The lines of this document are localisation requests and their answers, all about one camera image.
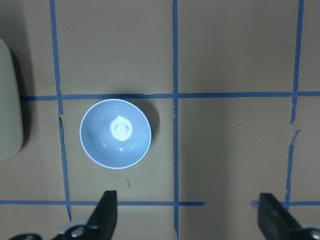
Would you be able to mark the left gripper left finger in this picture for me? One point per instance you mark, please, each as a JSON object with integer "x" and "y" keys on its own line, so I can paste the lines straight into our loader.
{"x": 103, "y": 220}

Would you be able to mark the beige toaster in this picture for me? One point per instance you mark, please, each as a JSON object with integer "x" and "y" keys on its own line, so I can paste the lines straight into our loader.
{"x": 11, "y": 124}

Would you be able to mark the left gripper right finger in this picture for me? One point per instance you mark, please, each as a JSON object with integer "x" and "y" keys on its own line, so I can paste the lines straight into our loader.
{"x": 274, "y": 221}

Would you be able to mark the blue bowl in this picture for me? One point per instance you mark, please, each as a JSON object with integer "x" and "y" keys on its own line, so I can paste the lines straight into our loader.
{"x": 115, "y": 134}

